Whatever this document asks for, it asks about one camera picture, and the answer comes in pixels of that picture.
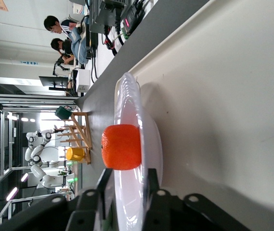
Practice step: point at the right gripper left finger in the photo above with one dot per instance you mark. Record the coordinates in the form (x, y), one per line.
(79, 211)

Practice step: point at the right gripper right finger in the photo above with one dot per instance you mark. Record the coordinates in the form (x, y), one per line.
(175, 214)

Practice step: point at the orange fruit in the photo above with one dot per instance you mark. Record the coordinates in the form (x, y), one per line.
(121, 146)

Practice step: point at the white round plate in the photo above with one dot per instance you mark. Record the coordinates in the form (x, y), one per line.
(127, 108)

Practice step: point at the yellow mug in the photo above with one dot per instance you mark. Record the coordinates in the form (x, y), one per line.
(75, 154)

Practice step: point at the wooden mug rack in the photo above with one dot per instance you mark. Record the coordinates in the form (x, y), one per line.
(87, 134)

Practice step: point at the dark green container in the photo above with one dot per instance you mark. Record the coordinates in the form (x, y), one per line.
(63, 113)

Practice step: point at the white box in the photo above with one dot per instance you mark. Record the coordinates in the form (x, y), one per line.
(83, 80)

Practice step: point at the black monitor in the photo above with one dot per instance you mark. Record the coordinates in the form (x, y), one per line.
(55, 81)

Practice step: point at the blue and white jacket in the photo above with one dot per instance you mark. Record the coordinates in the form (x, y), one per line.
(79, 45)

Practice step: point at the person in black top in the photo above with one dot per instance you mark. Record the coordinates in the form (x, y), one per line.
(57, 44)

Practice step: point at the person with glasses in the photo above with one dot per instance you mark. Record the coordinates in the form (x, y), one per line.
(51, 24)

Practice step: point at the grey electronics box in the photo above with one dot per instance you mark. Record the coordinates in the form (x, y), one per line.
(108, 14)

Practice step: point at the black device with red light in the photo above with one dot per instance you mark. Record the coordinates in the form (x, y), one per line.
(132, 19)

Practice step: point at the orange paper sign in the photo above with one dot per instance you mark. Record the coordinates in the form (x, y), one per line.
(0, 4)

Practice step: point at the aluminium frame structure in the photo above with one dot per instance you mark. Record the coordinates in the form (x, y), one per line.
(30, 102)

